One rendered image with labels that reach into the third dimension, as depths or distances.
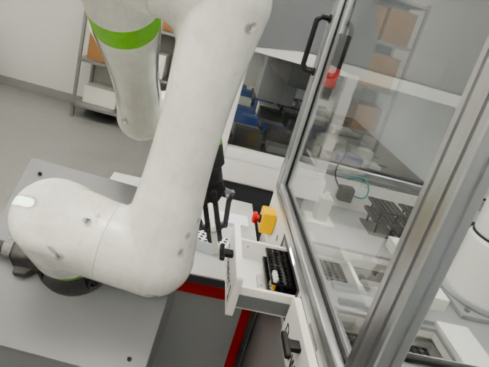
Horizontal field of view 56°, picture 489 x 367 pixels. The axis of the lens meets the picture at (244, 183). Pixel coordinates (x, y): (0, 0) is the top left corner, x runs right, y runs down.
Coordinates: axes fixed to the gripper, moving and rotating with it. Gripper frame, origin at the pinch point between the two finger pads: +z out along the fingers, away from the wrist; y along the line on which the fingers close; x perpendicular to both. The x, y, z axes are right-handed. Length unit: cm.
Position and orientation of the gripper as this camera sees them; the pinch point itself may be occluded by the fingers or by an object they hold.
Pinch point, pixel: (215, 240)
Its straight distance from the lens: 120.5
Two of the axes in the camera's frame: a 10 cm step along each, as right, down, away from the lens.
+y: -10.0, 0.9, 0.0
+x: 0.4, 3.6, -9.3
